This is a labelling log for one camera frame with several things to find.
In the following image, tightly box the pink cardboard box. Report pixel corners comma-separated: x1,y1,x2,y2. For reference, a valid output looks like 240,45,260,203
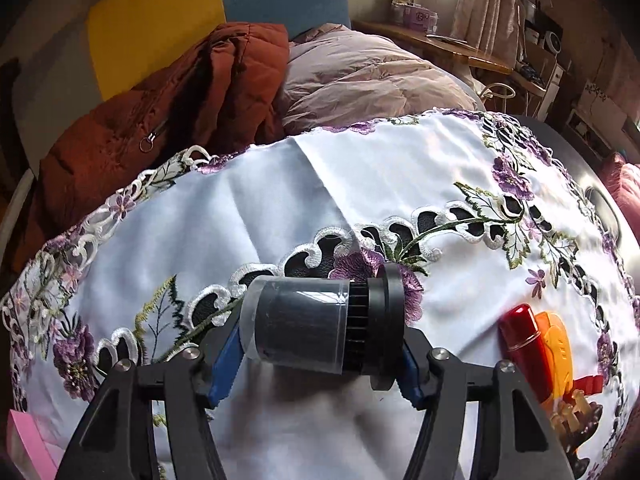
6,409,63,480

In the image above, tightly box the beige patterned curtain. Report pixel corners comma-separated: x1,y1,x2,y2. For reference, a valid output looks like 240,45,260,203
450,0,531,61

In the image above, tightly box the red glossy case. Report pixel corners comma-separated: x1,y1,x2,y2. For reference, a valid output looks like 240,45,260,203
498,304,556,406

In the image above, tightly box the silver speaker radio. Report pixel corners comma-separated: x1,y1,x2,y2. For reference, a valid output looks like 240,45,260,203
525,0,563,56

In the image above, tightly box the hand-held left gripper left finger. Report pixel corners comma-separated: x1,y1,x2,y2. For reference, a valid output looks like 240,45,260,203
55,305,246,480

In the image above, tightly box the black cylindrical filter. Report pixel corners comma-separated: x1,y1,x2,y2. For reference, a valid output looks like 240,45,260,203
239,262,406,391

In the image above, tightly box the red plastic clip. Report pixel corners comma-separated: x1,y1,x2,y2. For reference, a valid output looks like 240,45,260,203
570,375,603,401

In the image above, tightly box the dark brown comb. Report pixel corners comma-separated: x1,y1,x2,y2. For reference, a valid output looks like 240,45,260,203
547,390,603,480

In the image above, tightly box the pale pink quilt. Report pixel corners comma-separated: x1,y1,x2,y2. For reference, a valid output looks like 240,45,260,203
275,24,488,136

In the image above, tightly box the white floral embroidered tablecloth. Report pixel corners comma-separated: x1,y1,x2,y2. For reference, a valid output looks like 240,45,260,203
0,110,640,480

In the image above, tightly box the orange yellow plastic handle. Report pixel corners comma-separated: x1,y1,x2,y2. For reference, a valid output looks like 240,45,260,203
535,310,576,396

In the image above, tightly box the pink cushion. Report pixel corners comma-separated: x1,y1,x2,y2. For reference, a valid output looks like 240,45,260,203
602,152,640,251

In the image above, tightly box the grey yellow blue headboard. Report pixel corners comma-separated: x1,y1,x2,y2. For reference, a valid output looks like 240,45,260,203
15,0,351,111

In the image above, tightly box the wooden side desk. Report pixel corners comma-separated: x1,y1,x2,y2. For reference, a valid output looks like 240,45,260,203
352,19,548,96

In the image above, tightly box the rust brown padded jacket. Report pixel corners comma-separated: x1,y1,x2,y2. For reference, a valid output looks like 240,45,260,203
10,22,291,271

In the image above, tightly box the purple gift box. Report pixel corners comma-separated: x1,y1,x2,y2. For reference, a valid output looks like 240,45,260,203
390,0,441,33

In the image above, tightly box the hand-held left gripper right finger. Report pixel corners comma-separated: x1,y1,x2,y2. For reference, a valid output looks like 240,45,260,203
395,327,576,480

